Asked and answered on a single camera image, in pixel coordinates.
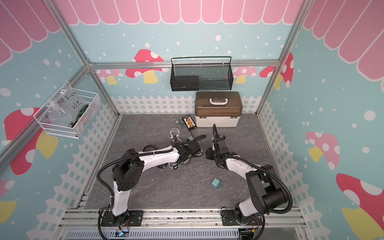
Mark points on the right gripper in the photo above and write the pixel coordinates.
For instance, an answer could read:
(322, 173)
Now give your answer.
(208, 154)

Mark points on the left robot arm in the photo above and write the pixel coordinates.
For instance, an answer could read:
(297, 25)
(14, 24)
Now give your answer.
(128, 170)

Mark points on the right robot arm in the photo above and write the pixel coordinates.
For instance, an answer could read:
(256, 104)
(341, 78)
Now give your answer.
(268, 194)

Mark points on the black orange battery pack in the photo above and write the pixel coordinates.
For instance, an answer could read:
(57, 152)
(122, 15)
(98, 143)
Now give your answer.
(189, 122)

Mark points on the teal charger cube near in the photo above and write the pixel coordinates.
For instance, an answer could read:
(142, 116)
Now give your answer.
(216, 183)

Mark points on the brown lidded storage box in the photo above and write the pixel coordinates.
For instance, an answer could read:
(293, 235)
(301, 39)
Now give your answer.
(222, 109)

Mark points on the green circuit board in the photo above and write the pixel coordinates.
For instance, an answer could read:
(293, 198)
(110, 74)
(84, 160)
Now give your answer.
(122, 233)

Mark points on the clear plastic labelled bag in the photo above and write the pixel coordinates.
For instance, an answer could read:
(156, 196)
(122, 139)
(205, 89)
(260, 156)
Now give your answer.
(65, 103)

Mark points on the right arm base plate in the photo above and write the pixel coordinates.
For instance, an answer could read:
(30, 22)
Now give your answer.
(232, 217)

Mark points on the black mesh wall basket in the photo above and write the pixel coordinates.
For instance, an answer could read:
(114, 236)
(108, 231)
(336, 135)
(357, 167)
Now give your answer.
(191, 74)

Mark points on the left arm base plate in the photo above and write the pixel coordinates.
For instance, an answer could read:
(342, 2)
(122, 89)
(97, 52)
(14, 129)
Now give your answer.
(128, 218)

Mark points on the white wire wall basket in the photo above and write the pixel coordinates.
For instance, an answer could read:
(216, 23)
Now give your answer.
(60, 127)

